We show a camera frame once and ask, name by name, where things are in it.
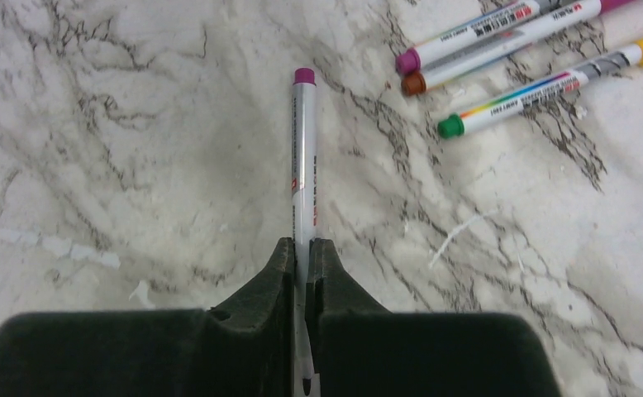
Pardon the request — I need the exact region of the white marker pen green end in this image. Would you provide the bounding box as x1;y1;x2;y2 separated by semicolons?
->
436;38;643;139

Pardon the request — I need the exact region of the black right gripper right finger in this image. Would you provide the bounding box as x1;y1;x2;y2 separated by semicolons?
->
306;239;560;396

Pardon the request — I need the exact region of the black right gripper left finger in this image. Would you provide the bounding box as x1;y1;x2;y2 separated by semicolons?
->
0;238;294;396

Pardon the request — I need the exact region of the white marker pen green cap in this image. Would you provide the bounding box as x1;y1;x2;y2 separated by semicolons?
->
395;0;571;75

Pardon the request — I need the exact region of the white marker pen magenta end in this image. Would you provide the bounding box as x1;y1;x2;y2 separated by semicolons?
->
401;1;627;96

